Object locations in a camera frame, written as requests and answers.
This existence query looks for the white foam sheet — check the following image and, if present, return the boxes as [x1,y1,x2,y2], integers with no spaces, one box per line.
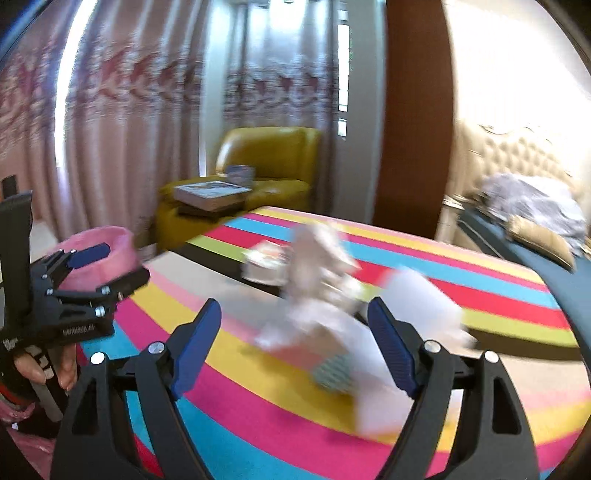
[348,267,476,437]

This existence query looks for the green wavy cloth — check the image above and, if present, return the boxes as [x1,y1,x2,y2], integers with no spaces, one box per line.
[311,353,355,395]

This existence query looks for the white plastic bag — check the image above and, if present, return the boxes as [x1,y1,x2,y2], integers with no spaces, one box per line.
[254,299,324,352]

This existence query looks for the white printed paper cup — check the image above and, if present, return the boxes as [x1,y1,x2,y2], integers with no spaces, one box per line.
[283,220,363,315]

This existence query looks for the pink lined trash bin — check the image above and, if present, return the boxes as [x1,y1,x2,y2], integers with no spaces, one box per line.
[45,225,143,292]

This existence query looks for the person left hand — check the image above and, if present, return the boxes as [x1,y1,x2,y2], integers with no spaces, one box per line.
[12,343,79,393]

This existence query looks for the pink lace curtain left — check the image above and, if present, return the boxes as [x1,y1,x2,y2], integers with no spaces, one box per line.
[1,1,209,239]

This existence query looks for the pink lace curtain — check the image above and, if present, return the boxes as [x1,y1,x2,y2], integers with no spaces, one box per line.
[1,1,209,239]
[224,1,339,213]

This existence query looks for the small white paper bowl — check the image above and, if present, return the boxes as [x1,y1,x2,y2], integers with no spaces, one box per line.
[242,240,290,286]

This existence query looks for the striped colourful table cloth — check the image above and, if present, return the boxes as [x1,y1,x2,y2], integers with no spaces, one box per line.
[81,208,590,479]

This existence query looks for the small blue picture box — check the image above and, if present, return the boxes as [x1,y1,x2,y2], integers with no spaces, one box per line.
[225,164,256,189]

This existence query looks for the striped brown pillow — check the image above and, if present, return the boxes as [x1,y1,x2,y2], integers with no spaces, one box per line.
[504,215,575,272]

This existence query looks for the yellow leather armchair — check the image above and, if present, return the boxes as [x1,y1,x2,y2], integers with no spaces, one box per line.
[154,127,322,251]

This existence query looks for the grey striped duvet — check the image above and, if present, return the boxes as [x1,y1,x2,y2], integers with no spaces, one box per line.
[481,173,587,255]

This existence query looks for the tufted beige headboard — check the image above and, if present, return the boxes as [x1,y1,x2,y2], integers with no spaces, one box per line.
[446,120,584,202]

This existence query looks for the brown wooden door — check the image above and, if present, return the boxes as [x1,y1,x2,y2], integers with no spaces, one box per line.
[373,0,455,238]

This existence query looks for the pink lace curtain back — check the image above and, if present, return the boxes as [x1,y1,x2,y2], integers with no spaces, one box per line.
[224,1,339,213]

